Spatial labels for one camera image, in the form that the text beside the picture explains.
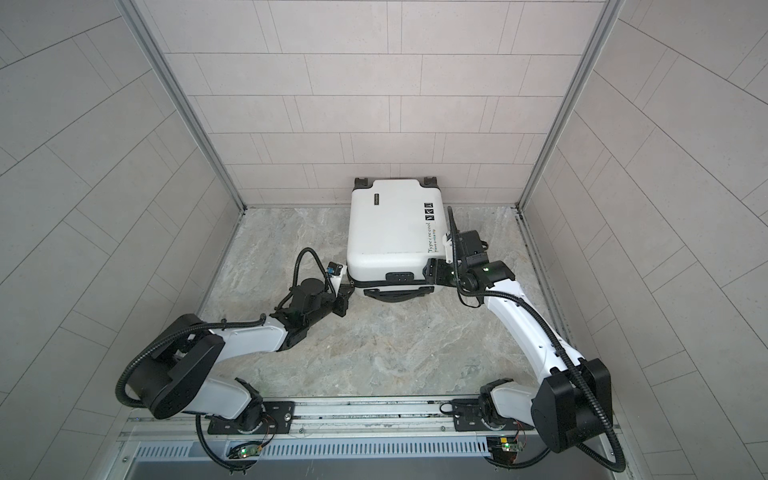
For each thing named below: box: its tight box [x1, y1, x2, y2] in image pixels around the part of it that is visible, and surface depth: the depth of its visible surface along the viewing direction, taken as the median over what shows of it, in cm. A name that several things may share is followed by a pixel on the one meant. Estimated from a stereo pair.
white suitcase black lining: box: [346, 177, 446, 301], surface depth 86 cm
